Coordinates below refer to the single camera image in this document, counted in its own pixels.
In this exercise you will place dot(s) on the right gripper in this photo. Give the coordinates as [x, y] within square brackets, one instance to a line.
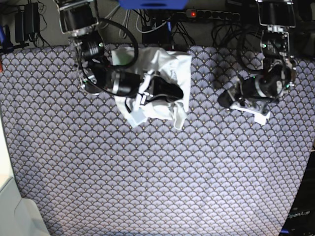
[127, 84]

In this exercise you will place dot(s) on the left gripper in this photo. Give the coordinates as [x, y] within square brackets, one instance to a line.
[246, 90]

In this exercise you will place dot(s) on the white T-shirt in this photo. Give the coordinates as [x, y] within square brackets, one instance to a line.
[172, 66]

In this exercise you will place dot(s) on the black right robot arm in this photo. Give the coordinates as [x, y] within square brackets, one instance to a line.
[81, 21]

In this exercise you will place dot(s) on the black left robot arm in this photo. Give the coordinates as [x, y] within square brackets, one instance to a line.
[267, 85]

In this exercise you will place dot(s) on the black box under table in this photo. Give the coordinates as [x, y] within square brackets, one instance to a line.
[159, 36]

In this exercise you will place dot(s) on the black power strip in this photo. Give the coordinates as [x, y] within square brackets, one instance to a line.
[209, 14]

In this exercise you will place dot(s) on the blue box overhead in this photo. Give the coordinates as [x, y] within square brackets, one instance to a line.
[153, 4]

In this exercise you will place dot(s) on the patterned purple table cloth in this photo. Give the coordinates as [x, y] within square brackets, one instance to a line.
[92, 174]

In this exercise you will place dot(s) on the grey plastic bin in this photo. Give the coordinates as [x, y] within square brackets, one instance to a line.
[18, 216]

